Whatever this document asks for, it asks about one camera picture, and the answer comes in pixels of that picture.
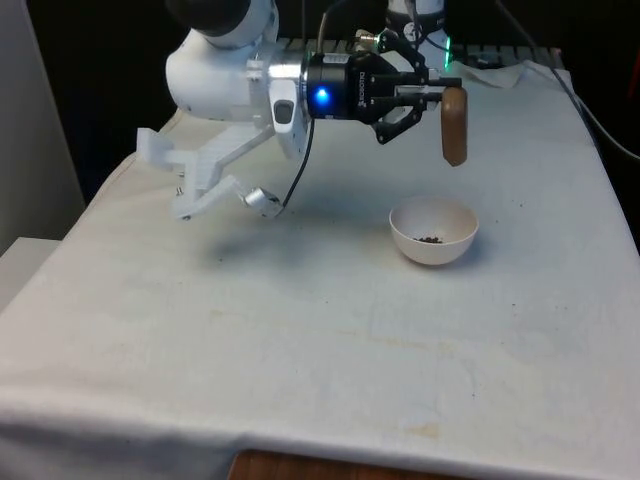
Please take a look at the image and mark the white bowl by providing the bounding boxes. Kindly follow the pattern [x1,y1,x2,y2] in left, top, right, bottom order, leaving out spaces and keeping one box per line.
[388,196,481,267]

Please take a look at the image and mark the brown wooden cup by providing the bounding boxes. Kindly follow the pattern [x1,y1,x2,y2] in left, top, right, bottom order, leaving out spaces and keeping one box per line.
[440,86,469,168]

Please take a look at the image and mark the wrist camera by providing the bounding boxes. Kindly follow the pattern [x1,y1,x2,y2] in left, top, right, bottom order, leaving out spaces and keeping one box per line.
[268,78,309,162]

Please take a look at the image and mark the white printed bracket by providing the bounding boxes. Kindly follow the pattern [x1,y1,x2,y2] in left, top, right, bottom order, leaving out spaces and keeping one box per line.
[136,125,281,222]

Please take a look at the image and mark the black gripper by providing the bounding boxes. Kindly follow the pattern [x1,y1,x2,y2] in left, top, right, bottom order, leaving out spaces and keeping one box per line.
[305,29,464,147]

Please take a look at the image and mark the black cable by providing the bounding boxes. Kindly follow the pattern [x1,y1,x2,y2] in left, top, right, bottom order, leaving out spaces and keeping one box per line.
[317,0,348,55]
[280,117,317,209]
[493,0,640,161]

